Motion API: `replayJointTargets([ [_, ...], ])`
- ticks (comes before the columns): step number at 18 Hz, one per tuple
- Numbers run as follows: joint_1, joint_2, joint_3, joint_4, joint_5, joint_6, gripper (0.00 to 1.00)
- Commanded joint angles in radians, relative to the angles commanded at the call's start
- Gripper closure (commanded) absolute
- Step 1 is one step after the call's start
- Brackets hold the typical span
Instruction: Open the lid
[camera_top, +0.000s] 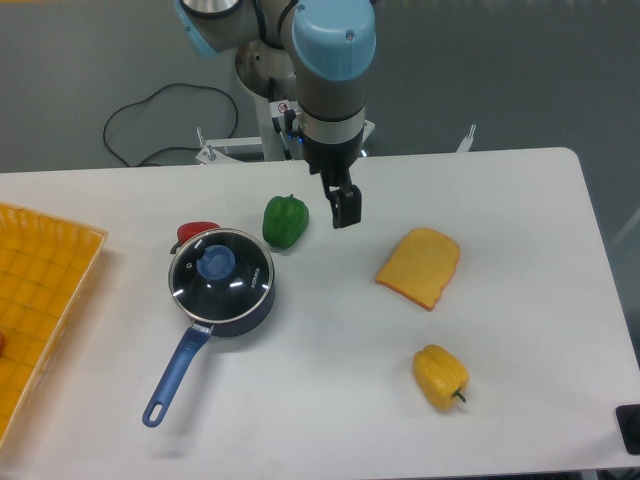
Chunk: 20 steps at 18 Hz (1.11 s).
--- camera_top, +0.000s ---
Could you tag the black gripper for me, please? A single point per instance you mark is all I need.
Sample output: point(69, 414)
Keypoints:
point(345, 199)

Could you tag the glass pot lid blue knob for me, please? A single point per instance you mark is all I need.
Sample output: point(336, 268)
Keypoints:
point(223, 275)

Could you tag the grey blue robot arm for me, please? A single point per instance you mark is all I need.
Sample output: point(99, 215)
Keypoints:
point(216, 26)

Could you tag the green bell pepper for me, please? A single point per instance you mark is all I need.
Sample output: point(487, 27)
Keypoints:
point(285, 219)

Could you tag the toast bread slice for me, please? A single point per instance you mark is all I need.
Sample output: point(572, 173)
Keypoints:
point(421, 266)

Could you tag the red bell pepper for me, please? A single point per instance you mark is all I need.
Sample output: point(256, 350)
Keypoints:
point(188, 230)

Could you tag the yellow bell pepper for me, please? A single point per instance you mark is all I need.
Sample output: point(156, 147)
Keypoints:
point(441, 377)

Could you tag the yellow woven basket tray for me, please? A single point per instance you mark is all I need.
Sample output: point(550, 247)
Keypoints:
point(45, 261)

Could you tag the black device at table edge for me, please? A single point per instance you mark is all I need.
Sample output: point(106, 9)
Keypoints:
point(628, 417)

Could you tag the white table bracket right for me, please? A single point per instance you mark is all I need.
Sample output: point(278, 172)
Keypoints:
point(467, 141)

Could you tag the blue saucepan with handle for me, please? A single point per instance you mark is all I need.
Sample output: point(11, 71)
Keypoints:
point(194, 338)

